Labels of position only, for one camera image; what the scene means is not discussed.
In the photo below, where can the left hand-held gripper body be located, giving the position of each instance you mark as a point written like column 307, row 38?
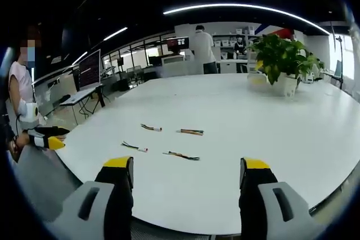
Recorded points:
column 31, row 115

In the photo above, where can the computer monitor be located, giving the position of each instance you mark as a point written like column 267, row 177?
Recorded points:
column 90, row 68

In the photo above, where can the white storage shelf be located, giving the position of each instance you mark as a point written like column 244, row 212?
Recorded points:
column 227, row 41

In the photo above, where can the person's left hand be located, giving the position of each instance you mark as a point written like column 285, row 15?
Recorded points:
column 22, row 140

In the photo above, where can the straight ceiling light strip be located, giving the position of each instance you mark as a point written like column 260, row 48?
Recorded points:
column 115, row 33

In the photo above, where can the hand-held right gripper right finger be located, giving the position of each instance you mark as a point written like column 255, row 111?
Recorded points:
column 258, row 200

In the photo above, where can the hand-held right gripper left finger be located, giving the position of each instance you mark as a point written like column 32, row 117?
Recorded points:
column 112, row 200

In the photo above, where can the wall display screen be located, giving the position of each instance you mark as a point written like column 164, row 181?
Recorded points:
column 177, row 43

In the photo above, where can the green potted plant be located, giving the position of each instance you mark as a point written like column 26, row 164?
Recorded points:
column 284, row 54

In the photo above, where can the black tripod stand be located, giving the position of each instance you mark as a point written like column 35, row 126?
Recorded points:
column 339, row 60

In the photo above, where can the person's pink shirt torso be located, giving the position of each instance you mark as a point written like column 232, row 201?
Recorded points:
column 18, row 82

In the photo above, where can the white cabinet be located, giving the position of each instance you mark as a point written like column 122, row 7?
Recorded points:
column 173, row 64

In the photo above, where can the white side desk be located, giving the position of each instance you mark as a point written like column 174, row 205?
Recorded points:
column 78, row 95

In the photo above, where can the long curved ceiling light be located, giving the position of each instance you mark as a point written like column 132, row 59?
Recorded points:
column 247, row 7

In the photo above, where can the white and yellow box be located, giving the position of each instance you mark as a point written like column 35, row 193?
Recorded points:
column 256, row 77

